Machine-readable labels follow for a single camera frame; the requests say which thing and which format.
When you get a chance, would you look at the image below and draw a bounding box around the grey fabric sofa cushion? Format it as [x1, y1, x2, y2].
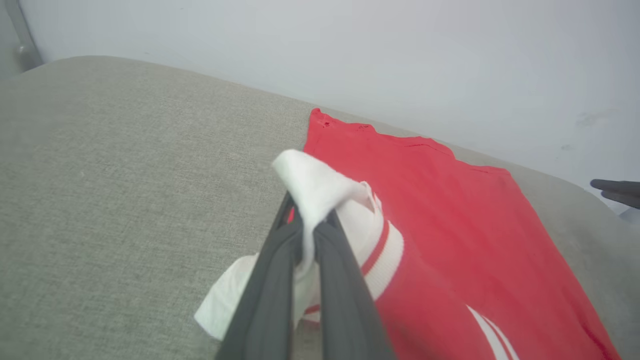
[0, 55, 640, 360]

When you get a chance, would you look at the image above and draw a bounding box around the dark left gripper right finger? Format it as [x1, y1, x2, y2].
[312, 209, 397, 360]

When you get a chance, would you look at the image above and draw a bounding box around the dark grey wall strip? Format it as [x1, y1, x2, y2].
[4, 0, 45, 72]

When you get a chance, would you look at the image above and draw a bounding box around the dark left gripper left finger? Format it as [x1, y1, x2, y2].
[215, 191, 305, 360]

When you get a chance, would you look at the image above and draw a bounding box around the red jersey with white sleeves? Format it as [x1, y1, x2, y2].
[194, 107, 622, 360]

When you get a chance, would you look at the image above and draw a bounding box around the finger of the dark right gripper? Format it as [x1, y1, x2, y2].
[590, 178, 640, 197]
[602, 191, 640, 210]

